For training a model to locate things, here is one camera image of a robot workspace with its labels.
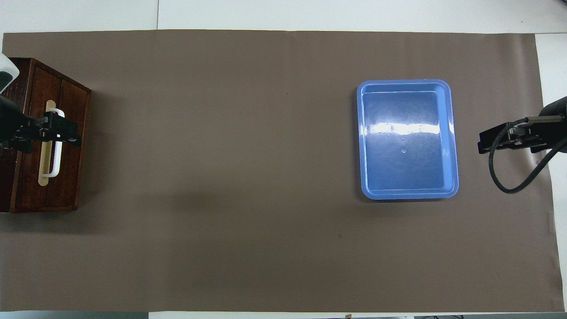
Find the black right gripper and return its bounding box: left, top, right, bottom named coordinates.
left=478, top=95, right=567, bottom=155

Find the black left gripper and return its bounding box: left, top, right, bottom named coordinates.
left=0, top=95, right=83, bottom=155

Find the white drawer handle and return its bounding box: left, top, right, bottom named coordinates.
left=42, top=108, right=66, bottom=178

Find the wooden drawer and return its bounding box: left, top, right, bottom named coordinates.
left=10, top=58, right=92, bottom=212

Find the dark wooden drawer cabinet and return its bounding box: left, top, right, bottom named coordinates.
left=0, top=57, right=36, bottom=213

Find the blue plastic tray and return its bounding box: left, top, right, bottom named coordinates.
left=356, top=79, right=459, bottom=201

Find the brown table mat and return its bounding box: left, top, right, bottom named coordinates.
left=0, top=29, right=567, bottom=313

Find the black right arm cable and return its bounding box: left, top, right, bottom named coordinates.
left=488, top=116, right=567, bottom=194

